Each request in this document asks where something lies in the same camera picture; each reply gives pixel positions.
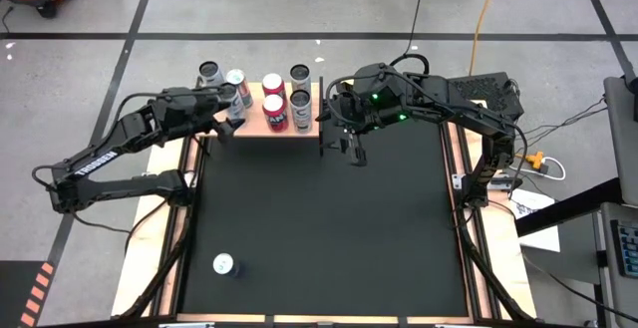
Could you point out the white Celsius tropical can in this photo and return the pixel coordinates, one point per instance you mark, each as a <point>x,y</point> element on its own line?
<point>300,75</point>

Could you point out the wooden shelf black frame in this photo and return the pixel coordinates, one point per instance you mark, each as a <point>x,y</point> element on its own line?
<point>254,124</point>

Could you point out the printed white paper sheet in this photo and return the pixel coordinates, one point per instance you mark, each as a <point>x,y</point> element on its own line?
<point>536,203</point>

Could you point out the blue silver Red Bull can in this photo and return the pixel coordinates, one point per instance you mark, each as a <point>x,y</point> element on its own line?
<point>242,91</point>
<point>223,264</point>

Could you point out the black table frame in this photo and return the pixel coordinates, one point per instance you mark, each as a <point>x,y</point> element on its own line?
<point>172,293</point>

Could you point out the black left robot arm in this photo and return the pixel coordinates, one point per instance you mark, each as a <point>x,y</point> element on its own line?
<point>95,161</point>

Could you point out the white metal bracket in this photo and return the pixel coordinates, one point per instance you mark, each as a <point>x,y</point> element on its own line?
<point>187,325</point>
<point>461,326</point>

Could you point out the black computer tower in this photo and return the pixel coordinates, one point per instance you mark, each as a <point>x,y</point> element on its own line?
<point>493,86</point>

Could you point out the orange power splitter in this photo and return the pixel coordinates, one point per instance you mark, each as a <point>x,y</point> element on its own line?
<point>532,161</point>

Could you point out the black mat orange stripes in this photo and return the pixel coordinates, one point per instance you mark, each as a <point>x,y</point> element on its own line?
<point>15,293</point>

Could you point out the wooden table edge strip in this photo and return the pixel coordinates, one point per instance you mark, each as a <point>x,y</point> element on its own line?
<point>224,318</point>

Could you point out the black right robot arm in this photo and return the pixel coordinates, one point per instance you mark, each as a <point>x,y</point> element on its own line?
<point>473,113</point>

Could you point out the white blue-banded beverage can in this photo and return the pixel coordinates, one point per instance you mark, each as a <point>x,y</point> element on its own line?
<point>235,107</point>

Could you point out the blue-key keypad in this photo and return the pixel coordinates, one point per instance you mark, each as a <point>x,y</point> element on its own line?
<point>629,248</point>

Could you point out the dark can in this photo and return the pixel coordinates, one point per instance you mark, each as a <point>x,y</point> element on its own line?
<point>301,113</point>

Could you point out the silver blue Celsius can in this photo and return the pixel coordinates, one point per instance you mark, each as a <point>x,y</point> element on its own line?
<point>212,74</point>

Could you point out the wooden table side board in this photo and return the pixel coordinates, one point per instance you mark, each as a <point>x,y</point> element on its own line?
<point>144,248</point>
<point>503,258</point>

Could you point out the grey control console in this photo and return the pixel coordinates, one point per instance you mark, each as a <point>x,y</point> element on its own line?
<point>605,268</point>

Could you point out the blank white paper sheet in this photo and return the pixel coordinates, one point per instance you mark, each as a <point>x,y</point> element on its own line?
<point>543,239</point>

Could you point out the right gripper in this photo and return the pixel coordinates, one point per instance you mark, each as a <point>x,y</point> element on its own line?
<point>354,108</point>

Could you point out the black support beam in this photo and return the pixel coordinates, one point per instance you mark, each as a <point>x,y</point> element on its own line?
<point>583,203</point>

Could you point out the red Fanta can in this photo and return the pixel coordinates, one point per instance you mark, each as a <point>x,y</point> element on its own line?
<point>275,113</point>
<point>273,83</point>

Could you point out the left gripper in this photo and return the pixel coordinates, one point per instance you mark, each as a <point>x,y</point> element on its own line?
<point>187,111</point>

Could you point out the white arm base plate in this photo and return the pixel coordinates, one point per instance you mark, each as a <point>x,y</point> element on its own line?
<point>190,178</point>
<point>456,181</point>

